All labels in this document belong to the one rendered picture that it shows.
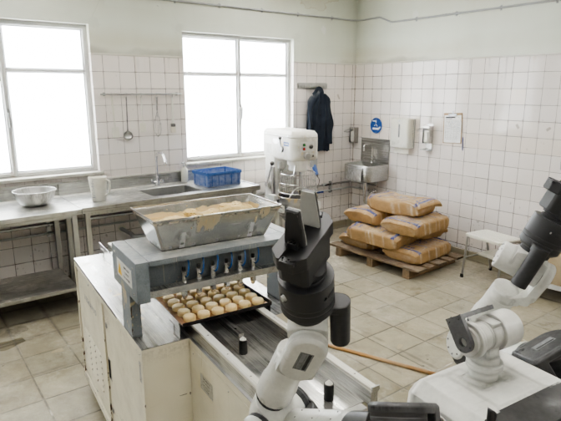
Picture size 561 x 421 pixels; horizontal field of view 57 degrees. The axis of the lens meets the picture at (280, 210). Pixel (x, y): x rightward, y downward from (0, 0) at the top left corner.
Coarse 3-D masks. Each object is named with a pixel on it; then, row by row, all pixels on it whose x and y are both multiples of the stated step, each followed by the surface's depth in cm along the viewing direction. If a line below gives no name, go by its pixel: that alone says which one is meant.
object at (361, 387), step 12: (252, 312) 218; (264, 312) 210; (264, 324) 211; (276, 324) 202; (324, 360) 176; (336, 360) 173; (336, 372) 171; (348, 372) 166; (348, 384) 166; (360, 384) 161; (372, 384) 159; (360, 396) 161; (372, 396) 157
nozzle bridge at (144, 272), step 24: (144, 240) 213; (240, 240) 213; (264, 240) 213; (120, 264) 202; (144, 264) 186; (168, 264) 200; (192, 264) 205; (216, 264) 211; (264, 264) 224; (144, 288) 188; (168, 288) 196; (192, 288) 202
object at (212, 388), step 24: (216, 336) 203; (264, 336) 203; (192, 360) 201; (240, 360) 185; (264, 360) 185; (192, 384) 205; (216, 384) 182; (312, 384) 169; (336, 384) 169; (216, 408) 185; (240, 408) 167; (336, 408) 156
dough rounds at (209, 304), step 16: (208, 288) 230; (224, 288) 230; (240, 288) 230; (176, 304) 213; (192, 304) 213; (208, 304) 213; (224, 304) 214; (240, 304) 213; (256, 304) 216; (192, 320) 201
